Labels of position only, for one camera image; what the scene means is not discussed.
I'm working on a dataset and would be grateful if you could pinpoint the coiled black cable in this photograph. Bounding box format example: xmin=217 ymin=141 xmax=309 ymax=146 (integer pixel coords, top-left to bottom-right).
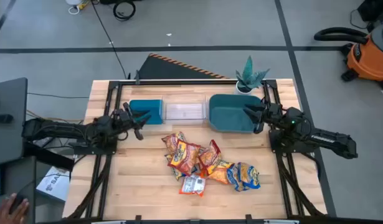
xmin=112 ymin=0 xmax=136 ymax=22

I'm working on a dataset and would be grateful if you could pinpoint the black metal table frame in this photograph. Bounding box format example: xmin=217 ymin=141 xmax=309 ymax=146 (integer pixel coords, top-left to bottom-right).
xmin=66 ymin=79 xmax=324 ymax=220

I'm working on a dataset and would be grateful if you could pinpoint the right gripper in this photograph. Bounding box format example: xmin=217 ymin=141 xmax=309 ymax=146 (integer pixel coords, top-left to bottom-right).
xmin=242 ymin=101 xmax=287 ymax=135

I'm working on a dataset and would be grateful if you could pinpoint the thin black floor cable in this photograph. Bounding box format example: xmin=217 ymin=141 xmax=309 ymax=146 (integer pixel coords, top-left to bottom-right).
xmin=27 ymin=92 xmax=90 ymax=99

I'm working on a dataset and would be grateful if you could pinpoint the white printed cardboard box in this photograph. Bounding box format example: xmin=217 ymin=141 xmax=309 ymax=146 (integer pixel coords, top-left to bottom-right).
xmin=35 ymin=166 xmax=70 ymax=202

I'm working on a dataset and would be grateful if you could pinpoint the orange shop vacuum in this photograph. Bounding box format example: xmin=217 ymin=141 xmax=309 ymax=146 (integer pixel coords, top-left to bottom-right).
xmin=340 ymin=21 xmax=383 ymax=91

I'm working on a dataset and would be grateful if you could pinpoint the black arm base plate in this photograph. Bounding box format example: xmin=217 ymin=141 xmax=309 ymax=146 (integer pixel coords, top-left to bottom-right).
xmin=69 ymin=141 xmax=118 ymax=156
xmin=268 ymin=129 xmax=316 ymax=154

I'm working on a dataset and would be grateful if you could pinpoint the black ramp with striped edge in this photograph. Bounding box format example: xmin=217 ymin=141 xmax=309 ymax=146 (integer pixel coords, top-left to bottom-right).
xmin=138 ymin=52 xmax=230 ymax=80

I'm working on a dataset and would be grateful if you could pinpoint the black equipment case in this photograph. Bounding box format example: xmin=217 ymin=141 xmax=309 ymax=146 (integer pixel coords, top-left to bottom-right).
xmin=357 ymin=0 xmax=383 ymax=23

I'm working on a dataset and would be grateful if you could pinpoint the long black floor cable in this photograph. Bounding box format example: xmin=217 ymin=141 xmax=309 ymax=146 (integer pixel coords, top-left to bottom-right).
xmin=90 ymin=0 xmax=130 ymax=80

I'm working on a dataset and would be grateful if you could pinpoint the large teal plastic bin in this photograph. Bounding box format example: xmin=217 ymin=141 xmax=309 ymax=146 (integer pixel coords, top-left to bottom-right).
xmin=208 ymin=93 xmax=263 ymax=134

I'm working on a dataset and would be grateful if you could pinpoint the orange noodle pack label side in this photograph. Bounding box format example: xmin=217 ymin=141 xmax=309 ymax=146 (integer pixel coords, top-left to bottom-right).
xmin=179 ymin=173 xmax=207 ymax=197

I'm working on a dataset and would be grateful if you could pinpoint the dark grey desk with keyboard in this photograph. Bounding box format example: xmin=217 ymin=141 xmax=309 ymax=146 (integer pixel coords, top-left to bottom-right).
xmin=0 ymin=155 xmax=36 ymax=224

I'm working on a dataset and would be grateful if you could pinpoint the black desk support beam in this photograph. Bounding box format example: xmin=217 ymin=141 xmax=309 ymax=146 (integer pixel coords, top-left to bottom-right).
xmin=22 ymin=141 xmax=75 ymax=172

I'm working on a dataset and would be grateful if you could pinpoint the black computer mouse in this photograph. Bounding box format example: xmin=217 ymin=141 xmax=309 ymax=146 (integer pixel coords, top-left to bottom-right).
xmin=9 ymin=194 xmax=27 ymax=215

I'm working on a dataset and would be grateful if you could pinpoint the yellow floor cable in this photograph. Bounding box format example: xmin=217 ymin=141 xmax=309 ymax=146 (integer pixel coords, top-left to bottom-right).
xmin=26 ymin=109 xmax=85 ymax=123

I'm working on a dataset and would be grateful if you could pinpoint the clear plastic bin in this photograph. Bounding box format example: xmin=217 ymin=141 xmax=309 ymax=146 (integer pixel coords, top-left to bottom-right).
xmin=162 ymin=96 xmax=208 ymax=126

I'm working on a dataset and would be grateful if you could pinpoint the orange Maruchan chicken noodle pack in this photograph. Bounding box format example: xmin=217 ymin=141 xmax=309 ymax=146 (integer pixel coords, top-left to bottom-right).
xmin=206 ymin=159 xmax=235 ymax=185

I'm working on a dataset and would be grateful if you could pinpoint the white plug cable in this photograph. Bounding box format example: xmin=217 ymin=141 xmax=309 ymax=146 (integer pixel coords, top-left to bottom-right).
xmin=68 ymin=3 xmax=82 ymax=16

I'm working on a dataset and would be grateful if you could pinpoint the small blue plastic bin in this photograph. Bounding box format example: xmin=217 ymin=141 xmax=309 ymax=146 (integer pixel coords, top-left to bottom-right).
xmin=129 ymin=99 xmax=164 ymax=125

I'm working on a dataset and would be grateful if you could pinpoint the person's hand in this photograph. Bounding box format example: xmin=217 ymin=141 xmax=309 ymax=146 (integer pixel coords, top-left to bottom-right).
xmin=0 ymin=192 xmax=30 ymax=224

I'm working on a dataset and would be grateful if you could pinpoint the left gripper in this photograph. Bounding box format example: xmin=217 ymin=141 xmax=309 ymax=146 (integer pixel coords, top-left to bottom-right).
xmin=115 ymin=101 xmax=152 ymax=141

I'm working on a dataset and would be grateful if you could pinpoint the black vacuum hose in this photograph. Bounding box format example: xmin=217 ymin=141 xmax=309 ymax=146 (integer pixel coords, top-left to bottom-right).
xmin=314 ymin=27 xmax=369 ymax=44

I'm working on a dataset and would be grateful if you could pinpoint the potted teal plant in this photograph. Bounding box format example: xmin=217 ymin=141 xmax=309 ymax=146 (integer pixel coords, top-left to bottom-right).
xmin=234 ymin=55 xmax=270 ymax=95

